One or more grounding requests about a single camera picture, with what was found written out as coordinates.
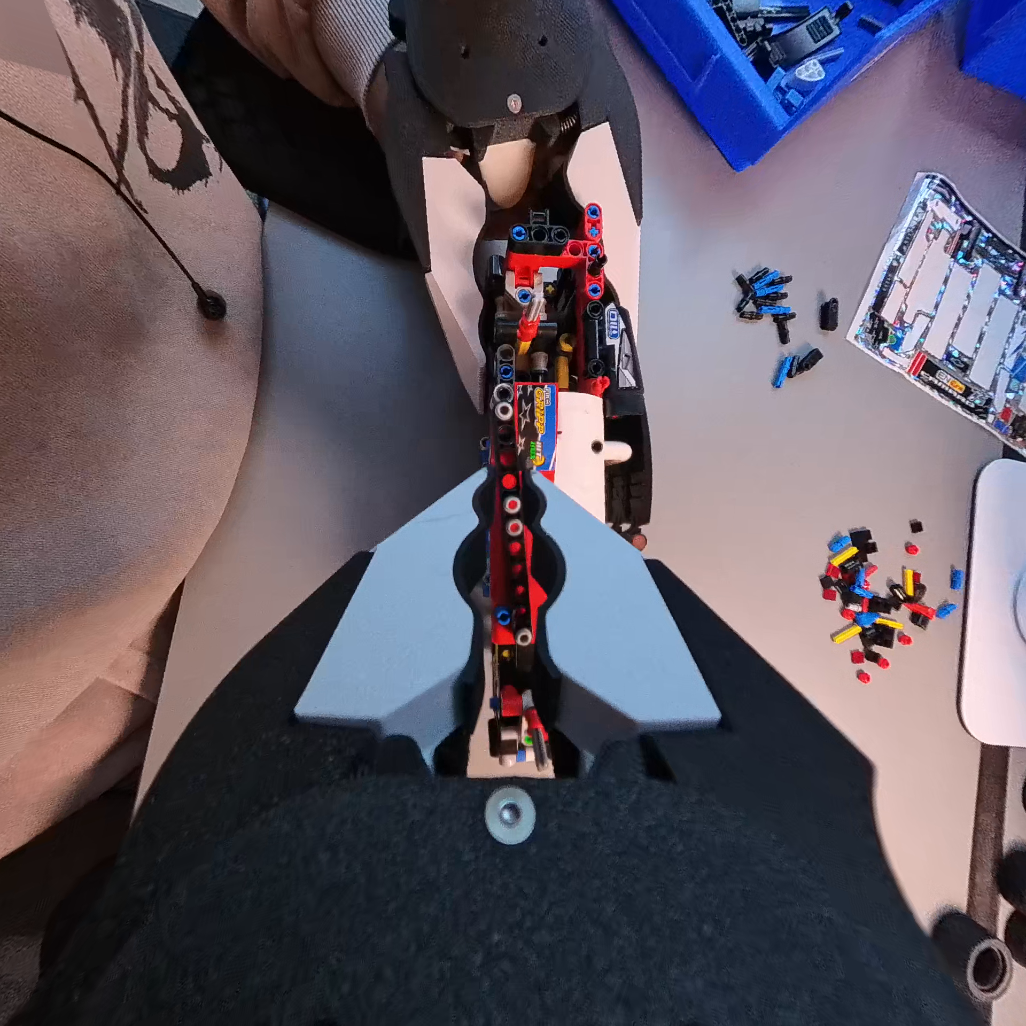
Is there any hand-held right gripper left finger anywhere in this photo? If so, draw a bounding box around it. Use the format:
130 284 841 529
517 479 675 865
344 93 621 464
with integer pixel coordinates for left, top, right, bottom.
293 467 502 774

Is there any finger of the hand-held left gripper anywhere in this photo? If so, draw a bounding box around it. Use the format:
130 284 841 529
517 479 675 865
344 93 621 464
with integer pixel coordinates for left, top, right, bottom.
421 156 490 414
563 119 642 323

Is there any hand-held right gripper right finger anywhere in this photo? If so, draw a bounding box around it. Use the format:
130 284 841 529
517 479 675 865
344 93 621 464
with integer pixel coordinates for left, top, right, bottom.
525 469 721 774

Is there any long black lego beam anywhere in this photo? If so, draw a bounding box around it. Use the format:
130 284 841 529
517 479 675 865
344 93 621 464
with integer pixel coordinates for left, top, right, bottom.
489 383 534 652

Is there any lego race car model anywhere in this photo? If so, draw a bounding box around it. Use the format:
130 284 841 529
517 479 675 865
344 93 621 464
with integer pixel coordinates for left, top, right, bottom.
479 204 654 771

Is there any person's left forearm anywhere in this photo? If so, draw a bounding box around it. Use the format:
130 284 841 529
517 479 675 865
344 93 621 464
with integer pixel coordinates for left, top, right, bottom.
200 0 395 111

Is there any heap of black lego parts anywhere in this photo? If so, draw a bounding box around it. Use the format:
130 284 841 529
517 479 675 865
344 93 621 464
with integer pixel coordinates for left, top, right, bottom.
713 0 883 105

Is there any blue bin with white label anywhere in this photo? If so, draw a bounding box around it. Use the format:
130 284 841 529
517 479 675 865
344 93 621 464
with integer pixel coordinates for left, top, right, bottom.
609 0 955 172

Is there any bunch of blue black pins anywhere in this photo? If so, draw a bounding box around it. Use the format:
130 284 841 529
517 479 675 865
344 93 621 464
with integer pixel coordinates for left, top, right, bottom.
733 267 796 322

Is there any pile of small colourful pieces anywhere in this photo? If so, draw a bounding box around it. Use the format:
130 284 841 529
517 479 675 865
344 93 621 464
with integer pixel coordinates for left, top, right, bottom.
818 519 965 684

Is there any holographic sticker sheet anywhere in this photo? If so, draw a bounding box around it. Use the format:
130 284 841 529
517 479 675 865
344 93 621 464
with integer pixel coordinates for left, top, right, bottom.
847 172 1026 458

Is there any white book stand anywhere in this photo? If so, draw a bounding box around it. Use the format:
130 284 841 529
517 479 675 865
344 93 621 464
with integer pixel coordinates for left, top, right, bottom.
958 459 1026 748

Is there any blue parts bin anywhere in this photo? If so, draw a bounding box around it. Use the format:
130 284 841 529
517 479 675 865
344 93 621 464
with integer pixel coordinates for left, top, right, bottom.
958 0 1026 99

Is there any dark cloth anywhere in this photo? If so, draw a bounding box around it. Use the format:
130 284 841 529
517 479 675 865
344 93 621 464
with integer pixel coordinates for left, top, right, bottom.
0 789 141 1026

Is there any black hoodie drawstring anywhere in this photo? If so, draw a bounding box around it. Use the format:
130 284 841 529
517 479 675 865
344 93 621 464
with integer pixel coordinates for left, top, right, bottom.
0 108 228 322

